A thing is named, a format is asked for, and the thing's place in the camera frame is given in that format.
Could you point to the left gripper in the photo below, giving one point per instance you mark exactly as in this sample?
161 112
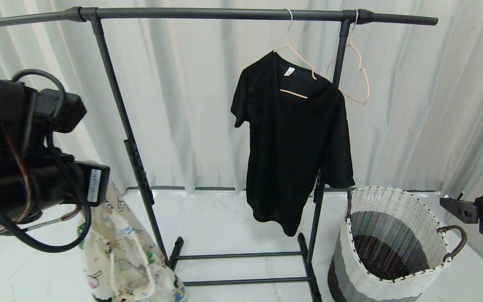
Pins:
57 184

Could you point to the cream printed garment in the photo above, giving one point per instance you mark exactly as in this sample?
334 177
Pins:
120 251

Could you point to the pink clothes hanger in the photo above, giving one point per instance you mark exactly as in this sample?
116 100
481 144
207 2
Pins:
365 79
304 65

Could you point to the black sleeveless shirt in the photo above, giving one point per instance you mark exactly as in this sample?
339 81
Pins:
292 159

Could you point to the white laundry basket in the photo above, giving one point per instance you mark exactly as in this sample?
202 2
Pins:
392 201

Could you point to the black clothes rack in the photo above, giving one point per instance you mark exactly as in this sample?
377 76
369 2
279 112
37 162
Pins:
224 13

